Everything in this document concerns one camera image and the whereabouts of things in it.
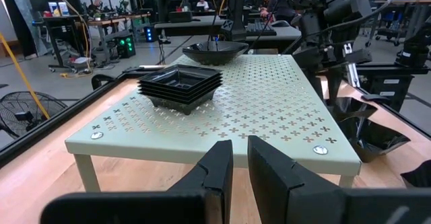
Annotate black computer blue lights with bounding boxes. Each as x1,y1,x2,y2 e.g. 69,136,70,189
144,25,156,43

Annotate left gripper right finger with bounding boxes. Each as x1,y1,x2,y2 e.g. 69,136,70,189
248,135,431,224

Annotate grey desk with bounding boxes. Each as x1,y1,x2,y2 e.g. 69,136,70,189
154,15,233,38
245,18,302,43

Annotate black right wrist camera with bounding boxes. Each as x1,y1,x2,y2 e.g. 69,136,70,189
323,0,374,25

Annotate dark brown bin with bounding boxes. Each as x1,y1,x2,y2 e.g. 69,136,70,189
327,96,378,124
338,115,411,163

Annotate black floor fan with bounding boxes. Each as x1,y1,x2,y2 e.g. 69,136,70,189
0,91,69,140

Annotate black computer green lights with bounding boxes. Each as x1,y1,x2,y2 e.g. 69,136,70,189
116,35,137,59

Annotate yellow hanging cable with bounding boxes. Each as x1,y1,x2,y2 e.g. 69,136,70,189
0,32,51,120

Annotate black teardrop mini plate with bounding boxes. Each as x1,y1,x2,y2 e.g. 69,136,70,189
184,50,247,59
182,41,249,55
188,52,244,67

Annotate silver frame bracket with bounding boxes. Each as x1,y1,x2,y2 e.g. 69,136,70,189
342,42,358,87

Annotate green perforated metal shelf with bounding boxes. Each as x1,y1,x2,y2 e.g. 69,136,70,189
65,54,362,193

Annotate black keyboard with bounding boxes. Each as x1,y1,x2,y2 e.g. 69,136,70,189
245,21,277,37

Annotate black square mini plate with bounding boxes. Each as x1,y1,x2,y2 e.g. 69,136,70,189
137,82,224,99
139,90,222,106
144,94,218,116
138,86,223,102
137,64,224,96

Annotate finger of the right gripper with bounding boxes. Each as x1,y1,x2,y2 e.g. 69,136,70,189
311,67,326,100
327,65,347,101

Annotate black wavy mini plate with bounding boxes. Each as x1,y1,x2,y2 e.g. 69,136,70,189
400,159,431,189

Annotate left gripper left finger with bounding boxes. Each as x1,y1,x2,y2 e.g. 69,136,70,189
40,139,234,224

